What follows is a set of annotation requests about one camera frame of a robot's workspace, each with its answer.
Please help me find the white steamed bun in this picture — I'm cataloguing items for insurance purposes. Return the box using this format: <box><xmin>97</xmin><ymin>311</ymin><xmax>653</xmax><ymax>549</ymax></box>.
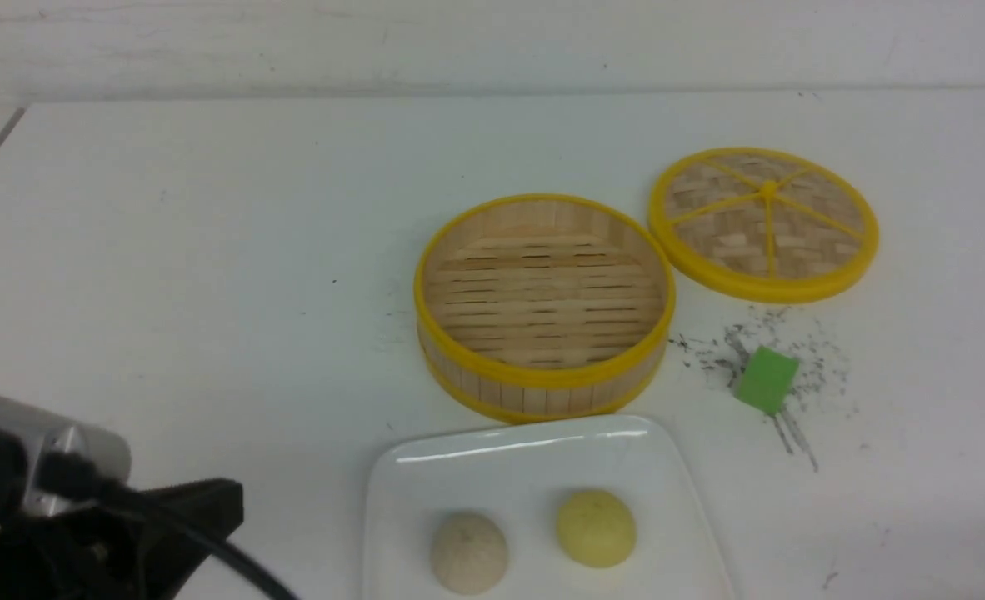
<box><xmin>429</xmin><ymin>512</ymin><xmax>509</xmax><ymax>596</ymax></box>

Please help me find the black camera cable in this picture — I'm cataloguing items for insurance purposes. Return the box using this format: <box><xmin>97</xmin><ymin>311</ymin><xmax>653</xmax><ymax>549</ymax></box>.
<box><xmin>38</xmin><ymin>454</ymin><xmax>300</xmax><ymax>600</ymax></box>

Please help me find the yellow bamboo steamer lid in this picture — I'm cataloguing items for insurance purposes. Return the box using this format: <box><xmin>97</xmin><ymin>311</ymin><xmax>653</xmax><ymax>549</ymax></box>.
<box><xmin>647</xmin><ymin>147</ymin><xmax>880</xmax><ymax>304</ymax></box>

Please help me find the white square plate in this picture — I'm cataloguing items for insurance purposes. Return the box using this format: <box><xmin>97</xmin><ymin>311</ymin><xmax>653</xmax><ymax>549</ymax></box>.
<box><xmin>362</xmin><ymin>415</ymin><xmax>736</xmax><ymax>599</ymax></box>

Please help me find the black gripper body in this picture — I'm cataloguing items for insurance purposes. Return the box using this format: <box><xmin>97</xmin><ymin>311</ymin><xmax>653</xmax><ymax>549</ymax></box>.
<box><xmin>0</xmin><ymin>432</ymin><xmax>209</xmax><ymax>599</ymax></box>

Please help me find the yellow steamed bun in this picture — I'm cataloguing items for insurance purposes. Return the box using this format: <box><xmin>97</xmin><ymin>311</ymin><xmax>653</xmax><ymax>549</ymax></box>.
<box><xmin>556</xmin><ymin>489</ymin><xmax>638</xmax><ymax>568</ymax></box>

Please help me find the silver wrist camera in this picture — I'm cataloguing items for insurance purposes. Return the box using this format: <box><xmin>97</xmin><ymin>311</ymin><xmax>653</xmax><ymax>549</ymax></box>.
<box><xmin>0</xmin><ymin>396</ymin><xmax>133</xmax><ymax>518</ymax></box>

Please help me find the yellow bamboo steamer basket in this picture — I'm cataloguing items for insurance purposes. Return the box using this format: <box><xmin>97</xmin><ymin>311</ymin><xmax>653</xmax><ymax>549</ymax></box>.
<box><xmin>413</xmin><ymin>193</ymin><xmax>676</xmax><ymax>424</ymax></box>

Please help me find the green cube block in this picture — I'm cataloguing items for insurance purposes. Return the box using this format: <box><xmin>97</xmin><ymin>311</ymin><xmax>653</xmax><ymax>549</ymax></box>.
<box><xmin>735</xmin><ymin>346</ymin><xmax>800</xmax><ymax>415</ymax></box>

